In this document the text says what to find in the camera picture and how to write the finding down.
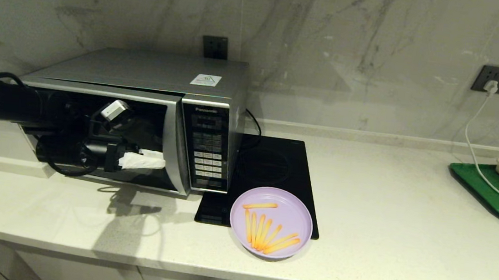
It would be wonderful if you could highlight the black glass microwave door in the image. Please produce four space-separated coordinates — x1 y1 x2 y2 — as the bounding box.
12 76 199 197

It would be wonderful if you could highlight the black induction cooktop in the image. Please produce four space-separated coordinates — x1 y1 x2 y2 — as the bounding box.
194 130 329 240

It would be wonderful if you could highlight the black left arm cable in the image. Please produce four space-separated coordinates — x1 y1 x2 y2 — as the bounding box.
42 137 110 181

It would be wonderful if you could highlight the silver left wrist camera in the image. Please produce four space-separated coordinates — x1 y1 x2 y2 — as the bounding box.
98 97 135 133

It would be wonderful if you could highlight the purple round plate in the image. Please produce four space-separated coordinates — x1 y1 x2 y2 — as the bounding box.
226 184 317 262

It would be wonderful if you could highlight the silver Panasonic microwave oven body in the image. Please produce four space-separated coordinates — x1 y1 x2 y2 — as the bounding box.
11 39 252 202

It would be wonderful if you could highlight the small dark wall socket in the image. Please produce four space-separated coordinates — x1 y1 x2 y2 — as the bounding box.
201 35 230 61

